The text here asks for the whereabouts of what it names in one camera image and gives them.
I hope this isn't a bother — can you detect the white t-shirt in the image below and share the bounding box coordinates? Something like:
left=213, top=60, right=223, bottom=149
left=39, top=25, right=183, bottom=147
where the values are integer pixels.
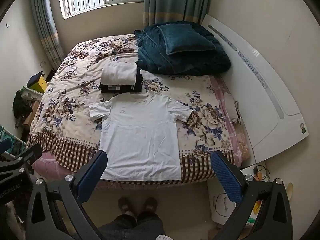
left=89, top=91, right=192, bottom=181

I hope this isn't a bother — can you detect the dark clothes pile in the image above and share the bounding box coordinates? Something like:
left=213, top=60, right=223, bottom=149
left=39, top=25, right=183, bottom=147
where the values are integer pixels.
left=12, top=90, right=33, bottom=119

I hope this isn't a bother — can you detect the left slipper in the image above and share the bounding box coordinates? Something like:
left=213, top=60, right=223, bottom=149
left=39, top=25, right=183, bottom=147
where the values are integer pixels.
left=118, top=197, right=131, bottom=214

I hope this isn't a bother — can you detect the white paper bag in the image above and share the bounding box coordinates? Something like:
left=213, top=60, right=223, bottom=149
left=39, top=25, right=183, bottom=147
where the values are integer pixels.
left=207, top=162, right=270, bottom=225

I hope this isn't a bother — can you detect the floral bed blanket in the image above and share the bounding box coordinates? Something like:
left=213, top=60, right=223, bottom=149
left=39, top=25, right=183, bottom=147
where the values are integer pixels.
left=28, top=34, right=243, bottom=183

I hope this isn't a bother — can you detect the yellow box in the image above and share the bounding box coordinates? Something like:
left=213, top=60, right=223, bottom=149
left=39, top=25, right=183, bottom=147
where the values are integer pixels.
left=27, top=71, right=47, bottom=94

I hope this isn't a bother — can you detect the white headboard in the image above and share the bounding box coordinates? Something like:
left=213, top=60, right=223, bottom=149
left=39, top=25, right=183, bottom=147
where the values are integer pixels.
left=202, top=15, right=309, bottom=167

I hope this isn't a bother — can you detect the folded black garment stack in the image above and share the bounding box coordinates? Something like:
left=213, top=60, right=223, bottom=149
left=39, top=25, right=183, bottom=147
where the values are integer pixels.
left=99, top=68, right=143, bottom=94

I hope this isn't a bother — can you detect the folded white garment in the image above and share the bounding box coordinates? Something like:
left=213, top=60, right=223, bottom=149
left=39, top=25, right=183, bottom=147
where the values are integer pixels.
left=100, top=61, right=137, bottom=86

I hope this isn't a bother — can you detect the striped curtain left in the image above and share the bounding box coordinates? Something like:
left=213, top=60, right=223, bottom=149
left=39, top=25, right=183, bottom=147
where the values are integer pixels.
left=30, top=0, right=65, bottom=70

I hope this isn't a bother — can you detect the dark teal pillow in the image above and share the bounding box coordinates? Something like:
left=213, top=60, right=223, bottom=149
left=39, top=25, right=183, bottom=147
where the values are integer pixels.
left=158, top=23, right=216, bottom=55

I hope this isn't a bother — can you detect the teal curtain right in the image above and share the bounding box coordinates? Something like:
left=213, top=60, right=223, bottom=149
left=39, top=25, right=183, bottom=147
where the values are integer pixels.
left=143, top=0, right=209, bottom=27

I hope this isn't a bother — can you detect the teal wire basket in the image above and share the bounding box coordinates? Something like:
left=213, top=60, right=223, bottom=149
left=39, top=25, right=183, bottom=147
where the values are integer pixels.
left=1, top=126, right=27, bottom=160

